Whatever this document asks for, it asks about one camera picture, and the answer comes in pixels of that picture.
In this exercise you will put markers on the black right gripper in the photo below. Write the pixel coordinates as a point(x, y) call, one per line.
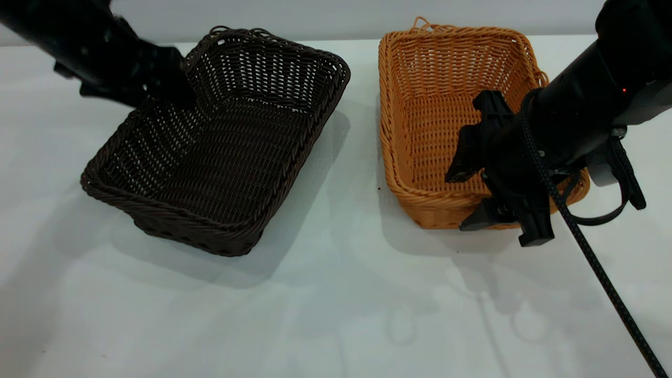
point(517, 163)

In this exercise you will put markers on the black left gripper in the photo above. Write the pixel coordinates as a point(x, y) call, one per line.
point(123, 68)

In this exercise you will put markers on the orange woven basket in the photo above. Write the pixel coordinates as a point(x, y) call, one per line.
point(430, 115)

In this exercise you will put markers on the dark brown woven basket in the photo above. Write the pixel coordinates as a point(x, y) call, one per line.
point(226, 157)

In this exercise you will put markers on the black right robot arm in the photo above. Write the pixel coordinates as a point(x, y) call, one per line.
point(604, 73)

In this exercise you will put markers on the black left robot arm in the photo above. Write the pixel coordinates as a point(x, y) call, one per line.
point(47, 26)

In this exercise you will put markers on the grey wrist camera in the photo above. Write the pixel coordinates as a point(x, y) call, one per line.
point(602, 165)

